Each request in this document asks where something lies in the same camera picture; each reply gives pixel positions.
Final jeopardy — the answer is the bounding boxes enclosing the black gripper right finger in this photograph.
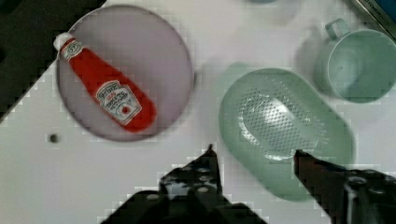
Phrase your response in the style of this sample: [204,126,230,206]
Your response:
[293,149,396,224]

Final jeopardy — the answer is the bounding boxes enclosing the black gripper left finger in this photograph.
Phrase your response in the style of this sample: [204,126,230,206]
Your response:
[159,144,222,201]

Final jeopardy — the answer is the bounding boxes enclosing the green plastic strainer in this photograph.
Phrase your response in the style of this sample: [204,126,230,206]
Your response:
[219,68,355,202]

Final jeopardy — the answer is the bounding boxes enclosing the red ketchup bottle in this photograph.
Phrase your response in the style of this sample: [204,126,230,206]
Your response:
[53,33,157,133]

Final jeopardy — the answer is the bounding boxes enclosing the green plastic mug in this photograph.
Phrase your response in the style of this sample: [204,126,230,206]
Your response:
[314,19,396,104]

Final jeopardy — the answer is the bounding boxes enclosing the grey round plate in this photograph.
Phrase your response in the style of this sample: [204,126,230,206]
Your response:
[56,5,194,142]

